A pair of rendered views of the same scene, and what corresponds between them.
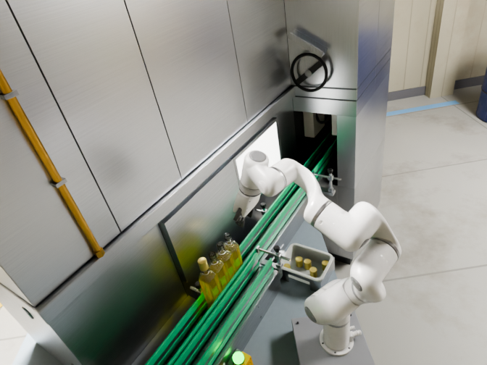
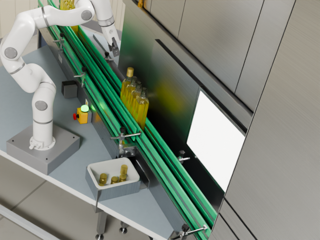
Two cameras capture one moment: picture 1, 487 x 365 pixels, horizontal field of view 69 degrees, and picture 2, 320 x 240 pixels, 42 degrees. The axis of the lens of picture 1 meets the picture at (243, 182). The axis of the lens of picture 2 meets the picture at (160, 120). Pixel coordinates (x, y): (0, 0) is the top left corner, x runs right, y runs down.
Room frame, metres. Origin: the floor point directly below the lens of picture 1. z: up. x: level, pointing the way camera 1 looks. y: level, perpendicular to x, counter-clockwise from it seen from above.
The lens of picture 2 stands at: (1.77, -1.61, 2.26)
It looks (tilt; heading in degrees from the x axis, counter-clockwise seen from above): 35 degrees down; 108
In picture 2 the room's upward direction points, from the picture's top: 12 degrees clockwise
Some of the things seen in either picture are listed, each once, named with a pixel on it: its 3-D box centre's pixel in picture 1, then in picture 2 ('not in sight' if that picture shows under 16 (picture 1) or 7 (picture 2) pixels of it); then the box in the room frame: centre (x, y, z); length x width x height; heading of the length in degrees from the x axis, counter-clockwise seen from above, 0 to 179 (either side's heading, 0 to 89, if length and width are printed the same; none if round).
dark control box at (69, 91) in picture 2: not in sight; (69, 89); (0.51, 0.32, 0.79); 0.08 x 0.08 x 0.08; 51
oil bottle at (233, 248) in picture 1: (233, 259); (140, 113); (1.09, 0.11, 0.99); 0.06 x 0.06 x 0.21; 51
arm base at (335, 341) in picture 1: (340, 326); (41, 132); (0.73, -0.24, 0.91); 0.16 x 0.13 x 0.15; 97
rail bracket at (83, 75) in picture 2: not in sight; (79, 77); (0.61, 0.27, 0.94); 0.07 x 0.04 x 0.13; 51
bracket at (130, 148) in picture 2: (272, 269); (126, 151); (1.12, -0.05, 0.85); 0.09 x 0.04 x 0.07; 51
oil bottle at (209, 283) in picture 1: (211, 289); (126, 95); (0.96, 0.21, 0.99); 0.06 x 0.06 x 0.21; 51
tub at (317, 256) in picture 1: (306, 266); (112, 178); (1.14, -0.22, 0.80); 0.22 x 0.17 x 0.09; 51
